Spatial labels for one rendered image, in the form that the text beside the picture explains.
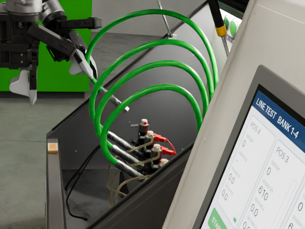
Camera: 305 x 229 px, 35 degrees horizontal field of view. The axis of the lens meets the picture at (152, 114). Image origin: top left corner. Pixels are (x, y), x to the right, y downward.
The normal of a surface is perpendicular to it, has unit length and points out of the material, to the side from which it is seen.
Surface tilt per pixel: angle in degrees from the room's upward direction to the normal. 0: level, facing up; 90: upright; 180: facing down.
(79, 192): 0
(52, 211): 0
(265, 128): 76
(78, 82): 90
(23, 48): 90
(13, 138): 0
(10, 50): 90
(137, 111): 90
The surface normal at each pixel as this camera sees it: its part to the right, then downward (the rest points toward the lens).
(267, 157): -0.93, -0.22
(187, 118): 0.21, 0.37
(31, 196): 0.09, -0.93
